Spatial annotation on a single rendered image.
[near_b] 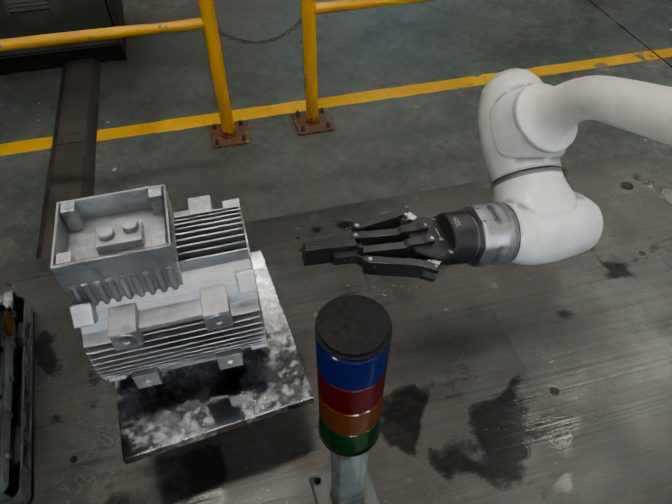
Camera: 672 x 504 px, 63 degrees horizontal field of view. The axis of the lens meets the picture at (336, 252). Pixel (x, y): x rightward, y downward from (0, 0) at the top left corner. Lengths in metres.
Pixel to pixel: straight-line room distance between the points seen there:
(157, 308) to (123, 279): 0.05
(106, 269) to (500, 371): 0.60
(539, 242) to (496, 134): 0.17
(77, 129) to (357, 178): 1.33
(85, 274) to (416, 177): 1.93
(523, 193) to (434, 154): 1.75
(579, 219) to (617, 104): 0.19
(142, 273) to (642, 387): 0.75
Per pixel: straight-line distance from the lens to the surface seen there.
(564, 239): 0.83
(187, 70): 3.19
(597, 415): 0.93
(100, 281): 0.63
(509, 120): 0.82
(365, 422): 0.52
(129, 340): 0.64
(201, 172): 2.48
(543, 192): 0.82
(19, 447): 0.90
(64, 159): 2.70
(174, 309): 0.64
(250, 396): 0.73
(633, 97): 0.71
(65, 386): 0.96
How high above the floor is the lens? 1.57
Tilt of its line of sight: 49 degrees down
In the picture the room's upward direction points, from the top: straight up
